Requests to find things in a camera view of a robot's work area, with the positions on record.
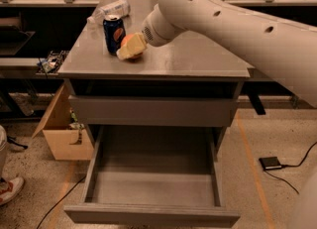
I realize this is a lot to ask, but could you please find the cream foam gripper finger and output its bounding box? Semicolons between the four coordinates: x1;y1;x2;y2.
116;32;149;61

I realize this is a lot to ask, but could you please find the orange fruit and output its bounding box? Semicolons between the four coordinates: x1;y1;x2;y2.
120;34;145;59

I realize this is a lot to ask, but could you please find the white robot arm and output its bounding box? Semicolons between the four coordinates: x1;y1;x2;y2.
117;0;317;107

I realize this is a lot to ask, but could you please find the grey drawer cabinet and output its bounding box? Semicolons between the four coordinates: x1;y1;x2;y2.
57;0;256;148

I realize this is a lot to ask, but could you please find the closed grey top drawer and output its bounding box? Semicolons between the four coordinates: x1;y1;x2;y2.
68;95;238;127

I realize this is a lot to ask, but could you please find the open grey middle drawer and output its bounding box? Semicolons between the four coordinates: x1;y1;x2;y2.
64;126;240;228

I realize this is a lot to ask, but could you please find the blue Pepsi can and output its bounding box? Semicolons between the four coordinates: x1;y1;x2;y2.
103;15;126;55

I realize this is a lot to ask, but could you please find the clear plastic water bottle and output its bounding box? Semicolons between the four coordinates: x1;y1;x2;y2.
87;0;131;25

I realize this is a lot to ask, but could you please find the grey metal shelf rack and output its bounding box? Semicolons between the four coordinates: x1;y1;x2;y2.
0;0;317;82

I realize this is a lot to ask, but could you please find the cardboard box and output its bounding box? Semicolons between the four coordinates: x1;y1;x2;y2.
33;84;94;161

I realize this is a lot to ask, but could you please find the black foot pedal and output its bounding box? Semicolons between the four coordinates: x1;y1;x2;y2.
259;157;282;171

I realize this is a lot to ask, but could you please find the red white sneaker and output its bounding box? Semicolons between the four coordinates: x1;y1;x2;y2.
0;176;25;206

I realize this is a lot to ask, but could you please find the black floor cable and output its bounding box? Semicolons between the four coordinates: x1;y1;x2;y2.
35;174;87;229

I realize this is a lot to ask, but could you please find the black pedal cable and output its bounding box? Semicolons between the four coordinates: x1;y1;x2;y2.
264;140;317;195

